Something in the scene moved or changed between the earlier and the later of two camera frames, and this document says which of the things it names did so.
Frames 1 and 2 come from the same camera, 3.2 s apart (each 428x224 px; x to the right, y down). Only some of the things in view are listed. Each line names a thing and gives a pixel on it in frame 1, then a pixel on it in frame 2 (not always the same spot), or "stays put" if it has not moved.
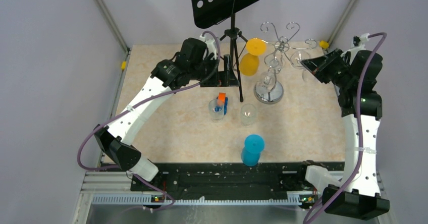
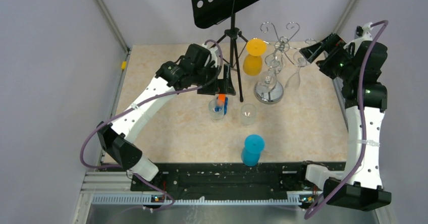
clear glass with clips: x=216 y=109 stays put
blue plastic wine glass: x=254 y=145 stays put
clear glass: x=296 y=58 to x=300 y=61
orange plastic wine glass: x=249 y=62 stays put
